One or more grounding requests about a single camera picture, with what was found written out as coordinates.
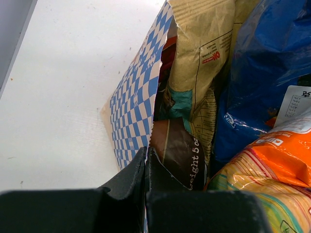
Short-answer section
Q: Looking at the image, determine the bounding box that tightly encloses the tan kraft snack bag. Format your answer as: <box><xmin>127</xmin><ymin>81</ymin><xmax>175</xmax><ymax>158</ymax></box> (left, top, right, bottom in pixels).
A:
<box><xmin>160</xmin><ymin>0</ymin><xmax>257</xmax><ymax>162</ymax></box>

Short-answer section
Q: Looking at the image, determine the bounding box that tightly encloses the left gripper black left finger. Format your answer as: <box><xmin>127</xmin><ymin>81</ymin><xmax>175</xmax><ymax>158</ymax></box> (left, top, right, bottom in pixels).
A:
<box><xmin>0</xmin><ymin>147</ymin><xmax>147</xmax><ymax>233</ymax></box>

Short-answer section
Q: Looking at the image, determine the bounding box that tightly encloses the blue Doritos bag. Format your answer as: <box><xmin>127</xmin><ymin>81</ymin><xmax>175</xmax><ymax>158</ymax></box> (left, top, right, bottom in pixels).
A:
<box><xmin>210</xmin><ymin>0</ymin><xmax>311</xmax><ymax>175</ymax></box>

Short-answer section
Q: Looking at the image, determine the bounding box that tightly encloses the blue checkered paper bag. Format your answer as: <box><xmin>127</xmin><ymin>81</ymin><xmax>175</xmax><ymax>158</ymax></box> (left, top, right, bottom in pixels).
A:
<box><xmin>101</xmin><ymin>1</ymin><xmax>173</xmax><ymax>170</ymax></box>

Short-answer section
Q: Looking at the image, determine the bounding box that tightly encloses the colourful Fox's candy bag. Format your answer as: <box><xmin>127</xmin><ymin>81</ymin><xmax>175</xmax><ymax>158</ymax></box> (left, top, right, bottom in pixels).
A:
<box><xmin>207</xmin><ymin>114</ymin><xmax>311</xmax><ymax>233</ymax></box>

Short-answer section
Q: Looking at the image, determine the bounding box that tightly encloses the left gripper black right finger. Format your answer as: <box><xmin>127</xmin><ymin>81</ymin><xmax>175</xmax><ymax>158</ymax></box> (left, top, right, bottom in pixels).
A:
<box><xmin>145</xmin><ymin>149</ymin><xmax>272</xmax><ymax>233</ymax></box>

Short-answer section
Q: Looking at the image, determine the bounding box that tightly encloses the pink hand cooked chips bag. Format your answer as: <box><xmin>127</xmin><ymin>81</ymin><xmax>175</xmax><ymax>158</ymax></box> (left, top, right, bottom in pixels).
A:
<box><xmin>160</xmin><ymin>36</ymin><xmax>177</xmax><ymax>72</ymax></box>

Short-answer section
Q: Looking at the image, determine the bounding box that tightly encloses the brown Kettle chips bag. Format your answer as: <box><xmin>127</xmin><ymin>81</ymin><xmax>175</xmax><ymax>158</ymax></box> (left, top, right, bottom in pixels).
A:
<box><xmin>150</xmin><ymin>117</ymin><xmax>207</xmax><ymax>191</ymax></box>

